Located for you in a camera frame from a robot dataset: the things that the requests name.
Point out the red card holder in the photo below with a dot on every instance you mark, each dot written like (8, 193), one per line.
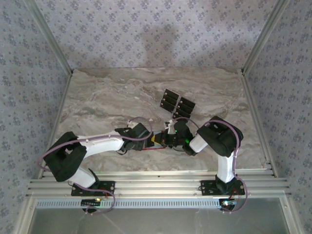
(153, 148)

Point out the black VIP card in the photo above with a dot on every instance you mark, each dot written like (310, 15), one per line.
(185, 107)
(188, 102)
(181, 116)
(183, 112)
(171, 93)
(167, 105)
(169, 100)

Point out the black card holder tray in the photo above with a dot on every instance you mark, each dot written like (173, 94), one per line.
(174, 113)

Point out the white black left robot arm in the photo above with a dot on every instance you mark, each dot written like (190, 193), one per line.
(102, 148)

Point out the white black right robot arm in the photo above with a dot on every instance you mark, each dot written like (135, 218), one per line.
(226, 168)

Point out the grey metal sheet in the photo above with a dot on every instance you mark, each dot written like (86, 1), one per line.
(170, 221)

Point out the small circuit board with LED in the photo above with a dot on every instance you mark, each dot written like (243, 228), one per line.
(90, 202)
(228, 203)

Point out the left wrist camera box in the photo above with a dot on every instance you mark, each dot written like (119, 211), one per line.
(131, 124)

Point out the aluminium mounting rail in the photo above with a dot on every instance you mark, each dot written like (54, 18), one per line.
(158, 185)

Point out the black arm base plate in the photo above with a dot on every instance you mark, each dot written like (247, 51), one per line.
(78, 192)
(207, 189)

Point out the aluminium side rail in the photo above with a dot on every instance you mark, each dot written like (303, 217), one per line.
(251, 97)
(59, 114)

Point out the aluminium frame post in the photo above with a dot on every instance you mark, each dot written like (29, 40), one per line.
(264, 36)
(51, 36)

